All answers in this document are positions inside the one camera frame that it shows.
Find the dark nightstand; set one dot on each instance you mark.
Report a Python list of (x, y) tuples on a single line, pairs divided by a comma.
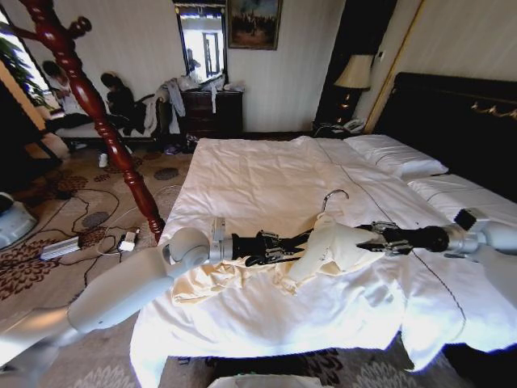
[(327, 130)]

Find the grey garment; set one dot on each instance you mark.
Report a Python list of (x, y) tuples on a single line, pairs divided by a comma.
[(176, 101)]

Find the cream garment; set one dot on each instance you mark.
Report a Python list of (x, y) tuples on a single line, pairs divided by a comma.
[(210, 281)]

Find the wall mirror with dark frame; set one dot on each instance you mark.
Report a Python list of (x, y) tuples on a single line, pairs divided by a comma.
[(202, 44)]

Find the white hanger with metal hook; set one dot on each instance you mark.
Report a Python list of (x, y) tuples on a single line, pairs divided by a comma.
[(323, 246)]

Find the white pillow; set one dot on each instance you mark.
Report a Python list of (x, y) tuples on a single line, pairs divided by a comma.
[(393, 155), (456, 194)]

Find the white clothes pile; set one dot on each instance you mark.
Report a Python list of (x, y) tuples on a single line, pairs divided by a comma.
[(189, 83)]

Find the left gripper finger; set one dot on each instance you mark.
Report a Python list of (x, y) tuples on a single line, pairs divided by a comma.
[(294, 239), (284, 256)]

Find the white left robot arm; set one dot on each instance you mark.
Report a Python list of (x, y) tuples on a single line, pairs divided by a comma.
[(121, 287)]

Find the pale bench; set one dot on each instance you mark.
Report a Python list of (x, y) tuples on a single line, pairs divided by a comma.
[(81, 131)]

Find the person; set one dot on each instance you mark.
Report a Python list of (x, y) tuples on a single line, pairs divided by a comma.
[(64, 95), (121, 103)]

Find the table lamp with cream shade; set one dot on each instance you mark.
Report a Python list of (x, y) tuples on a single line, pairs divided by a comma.
[(355, 72)]

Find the white robot front shell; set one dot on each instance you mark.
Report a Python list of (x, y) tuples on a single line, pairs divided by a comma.
[(262, 382)]

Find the black headboard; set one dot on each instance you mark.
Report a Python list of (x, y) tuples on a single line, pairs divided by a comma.
[(444, 117)]

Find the white cloth strip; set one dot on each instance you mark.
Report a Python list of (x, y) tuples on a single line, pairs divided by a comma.
[(213, 97)]

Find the white telephone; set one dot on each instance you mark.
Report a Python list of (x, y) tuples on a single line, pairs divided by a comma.
[(354, 125)]

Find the white power adapter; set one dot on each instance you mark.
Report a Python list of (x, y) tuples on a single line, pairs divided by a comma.
[(127, 242)]

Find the framed painting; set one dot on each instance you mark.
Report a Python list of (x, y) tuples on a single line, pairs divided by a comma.
[(253, 22)]

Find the green potted plant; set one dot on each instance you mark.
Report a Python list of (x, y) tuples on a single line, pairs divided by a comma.
[(18, 68)]

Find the red wooden coat stand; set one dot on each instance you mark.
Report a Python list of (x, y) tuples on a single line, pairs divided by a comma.
[(85, 94)]

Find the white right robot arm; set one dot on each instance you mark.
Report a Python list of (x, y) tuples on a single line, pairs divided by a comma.
[(494, 236)]

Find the silver power box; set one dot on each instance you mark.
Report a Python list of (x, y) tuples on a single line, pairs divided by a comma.
[(60, 247)]

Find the white rounded machine base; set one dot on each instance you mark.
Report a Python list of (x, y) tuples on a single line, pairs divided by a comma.
[(14, 224)]

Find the white garment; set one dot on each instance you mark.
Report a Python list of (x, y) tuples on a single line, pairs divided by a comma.
[(150, 117)]

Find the dark wooden dresser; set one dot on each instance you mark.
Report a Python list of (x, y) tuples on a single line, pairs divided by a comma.
[(212, 115)]

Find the white shoe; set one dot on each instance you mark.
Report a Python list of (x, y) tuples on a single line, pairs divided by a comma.
[(103, 160)]

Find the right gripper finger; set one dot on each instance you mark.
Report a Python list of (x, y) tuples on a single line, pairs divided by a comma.
[(389, 247), (381, 226)]

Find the white duvet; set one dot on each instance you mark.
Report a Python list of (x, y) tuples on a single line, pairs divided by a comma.
[(262, 186)]

